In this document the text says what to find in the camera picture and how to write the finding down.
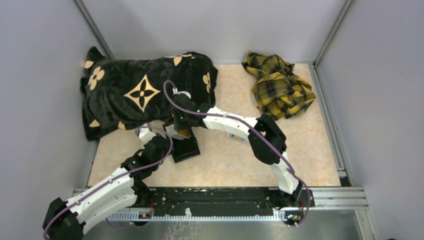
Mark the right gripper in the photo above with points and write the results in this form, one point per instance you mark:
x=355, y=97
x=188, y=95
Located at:
x=177, y=125

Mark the yellow plaid cloth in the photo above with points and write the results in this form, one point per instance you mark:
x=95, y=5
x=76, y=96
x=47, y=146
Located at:
x=278, y=91

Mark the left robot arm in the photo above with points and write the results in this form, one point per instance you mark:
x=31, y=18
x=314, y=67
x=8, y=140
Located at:
x=71, y=219

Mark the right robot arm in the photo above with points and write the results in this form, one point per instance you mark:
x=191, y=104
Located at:
x=266, y=139

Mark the black rectangular box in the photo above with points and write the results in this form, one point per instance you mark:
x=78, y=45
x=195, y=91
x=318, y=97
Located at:
x=184, y=148

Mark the black floral plush blanket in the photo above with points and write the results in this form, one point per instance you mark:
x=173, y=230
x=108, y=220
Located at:
x=126, y=93

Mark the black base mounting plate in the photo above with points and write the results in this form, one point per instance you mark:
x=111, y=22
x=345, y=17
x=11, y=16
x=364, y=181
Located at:
x=144, y=201

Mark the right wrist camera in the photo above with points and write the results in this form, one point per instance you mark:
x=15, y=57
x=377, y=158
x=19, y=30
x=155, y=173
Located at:
x=187, y=94

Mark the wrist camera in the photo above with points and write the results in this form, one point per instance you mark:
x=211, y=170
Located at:
x=187, y=94
x=145, y=134

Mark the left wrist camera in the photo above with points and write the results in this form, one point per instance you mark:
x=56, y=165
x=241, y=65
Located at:
x=145, y=134

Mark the white cable duct strip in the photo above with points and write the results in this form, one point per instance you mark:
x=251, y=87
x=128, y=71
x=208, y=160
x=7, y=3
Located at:
x=135, y=216

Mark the aluminium front rail frame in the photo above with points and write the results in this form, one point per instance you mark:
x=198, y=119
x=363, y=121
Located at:
x=344, y=198

